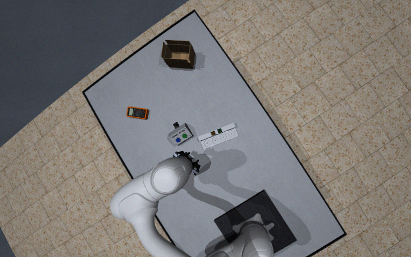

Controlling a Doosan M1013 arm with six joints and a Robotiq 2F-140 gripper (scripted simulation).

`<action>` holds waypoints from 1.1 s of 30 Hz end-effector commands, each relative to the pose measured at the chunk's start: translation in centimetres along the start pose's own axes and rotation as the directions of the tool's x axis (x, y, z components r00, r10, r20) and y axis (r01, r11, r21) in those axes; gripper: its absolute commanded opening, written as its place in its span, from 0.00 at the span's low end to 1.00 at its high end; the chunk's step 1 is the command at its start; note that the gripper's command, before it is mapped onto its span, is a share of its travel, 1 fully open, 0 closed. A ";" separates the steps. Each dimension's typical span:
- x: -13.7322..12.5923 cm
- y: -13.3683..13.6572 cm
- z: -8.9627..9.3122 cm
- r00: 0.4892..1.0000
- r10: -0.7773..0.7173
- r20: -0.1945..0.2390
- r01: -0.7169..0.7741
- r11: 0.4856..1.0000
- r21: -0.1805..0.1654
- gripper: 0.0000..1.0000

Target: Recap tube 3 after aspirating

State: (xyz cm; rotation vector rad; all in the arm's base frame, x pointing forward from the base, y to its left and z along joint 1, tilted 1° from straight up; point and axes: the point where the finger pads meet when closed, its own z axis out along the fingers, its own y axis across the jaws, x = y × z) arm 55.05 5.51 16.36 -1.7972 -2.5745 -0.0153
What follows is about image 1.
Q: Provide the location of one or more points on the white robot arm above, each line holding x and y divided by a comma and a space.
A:
137, 203

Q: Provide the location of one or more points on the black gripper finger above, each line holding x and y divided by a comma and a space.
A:
181, 153
195, 164

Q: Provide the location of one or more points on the small open brown cardboard box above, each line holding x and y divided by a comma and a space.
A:
175, 54

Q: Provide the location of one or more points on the grey key housing with blue and green buttons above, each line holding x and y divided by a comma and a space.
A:
180, 134

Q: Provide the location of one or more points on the orange digital multimeter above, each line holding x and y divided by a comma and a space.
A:
137, 112

